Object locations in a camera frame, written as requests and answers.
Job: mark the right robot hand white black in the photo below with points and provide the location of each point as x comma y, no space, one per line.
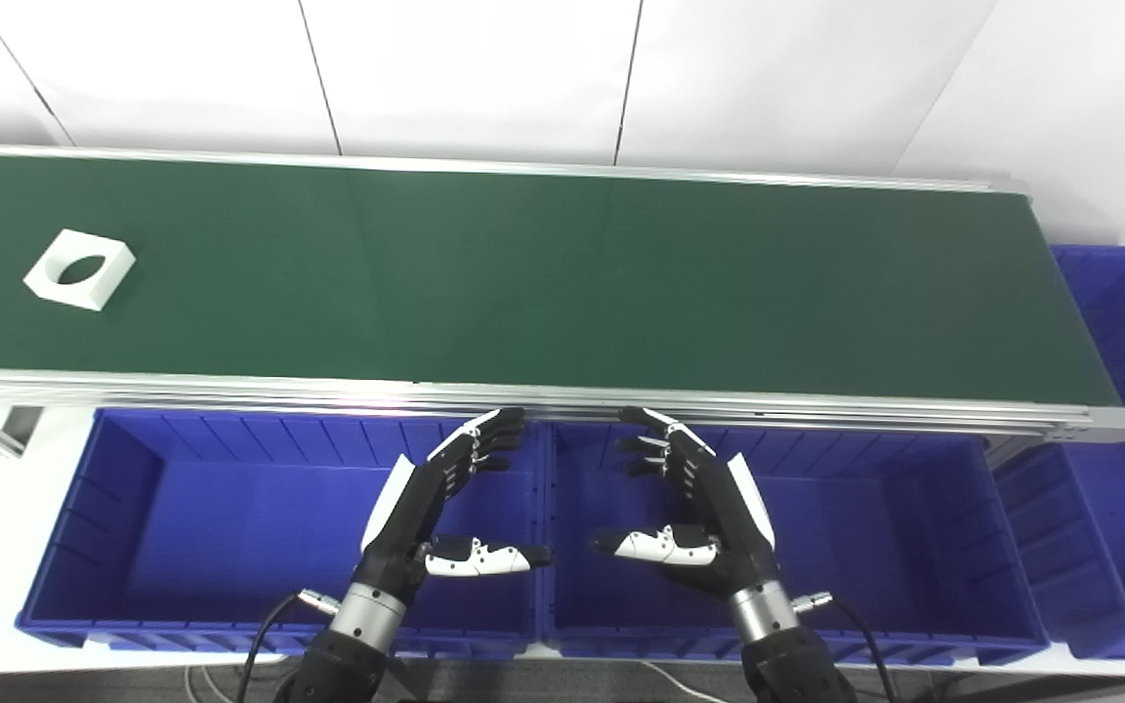
733,532

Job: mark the green conveyor belt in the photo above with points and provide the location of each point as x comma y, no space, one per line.
562,283
230,391

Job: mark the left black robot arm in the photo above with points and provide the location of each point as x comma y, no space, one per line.
343,664

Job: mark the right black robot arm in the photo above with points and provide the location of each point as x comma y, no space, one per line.
787,664

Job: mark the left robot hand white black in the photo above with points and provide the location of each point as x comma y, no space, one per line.
404,527

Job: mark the white square part with hole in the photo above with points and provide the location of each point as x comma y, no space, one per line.
50,278

